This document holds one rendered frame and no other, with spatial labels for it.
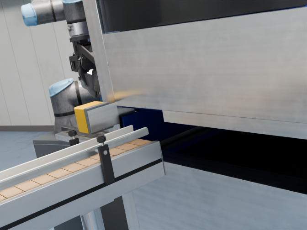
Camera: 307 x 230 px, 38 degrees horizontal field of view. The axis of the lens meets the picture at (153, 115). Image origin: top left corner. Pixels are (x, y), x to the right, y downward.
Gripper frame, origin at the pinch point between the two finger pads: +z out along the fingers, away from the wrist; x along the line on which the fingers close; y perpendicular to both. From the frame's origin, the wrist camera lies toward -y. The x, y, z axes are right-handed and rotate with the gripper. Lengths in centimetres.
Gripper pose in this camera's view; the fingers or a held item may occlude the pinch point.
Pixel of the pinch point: (96, 93)
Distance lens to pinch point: 154.5
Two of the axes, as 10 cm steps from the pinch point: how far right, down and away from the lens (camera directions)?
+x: -7.6, 2.7, -5.9
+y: -6.2, -0.7, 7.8
